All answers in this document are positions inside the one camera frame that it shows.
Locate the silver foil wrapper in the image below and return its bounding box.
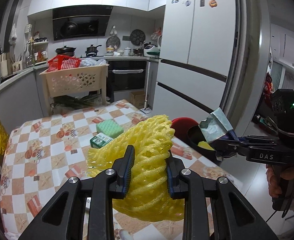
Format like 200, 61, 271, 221
199, 107, 234, 144

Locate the white rice cooker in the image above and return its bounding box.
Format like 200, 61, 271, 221
143, 44, 160, 59

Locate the black cooking pot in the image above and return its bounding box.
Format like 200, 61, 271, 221
85, 44, 101, 57

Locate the beige plastic basket rack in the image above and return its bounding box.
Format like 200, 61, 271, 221
40, 64, 109, 114

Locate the black built-in oven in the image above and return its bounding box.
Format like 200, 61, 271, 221
106, 60, 147, 102

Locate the white refrigerator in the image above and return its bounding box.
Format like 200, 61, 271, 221
152, 0, 240, 120

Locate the black wok with lid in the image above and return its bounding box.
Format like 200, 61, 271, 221
56, 46, 76, 57

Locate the green sponge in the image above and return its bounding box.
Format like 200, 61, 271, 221
96, 119, 124, 139

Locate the red round stool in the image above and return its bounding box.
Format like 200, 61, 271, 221
171, 116, 200, 143

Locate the red plastic basket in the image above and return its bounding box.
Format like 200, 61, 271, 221
47, 54, 81, 72

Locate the person's right hand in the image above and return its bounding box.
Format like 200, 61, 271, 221
266, 164, 294, 198

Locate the cardboard box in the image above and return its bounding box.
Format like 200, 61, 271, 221
129, 90, 146, 109

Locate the yellow foam fruit net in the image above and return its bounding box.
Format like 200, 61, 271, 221
87, 115, 184, 222

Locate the round black baking pan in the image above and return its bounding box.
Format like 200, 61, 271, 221
130, 29, 145, 46

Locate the checkered patterned tablecloth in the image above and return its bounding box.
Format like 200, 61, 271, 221
0, 100, 242, 239

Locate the green Dettol box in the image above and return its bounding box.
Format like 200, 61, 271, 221
90, 132, 113, 148

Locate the black range hood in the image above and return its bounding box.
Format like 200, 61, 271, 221
52, 5, 113, 41

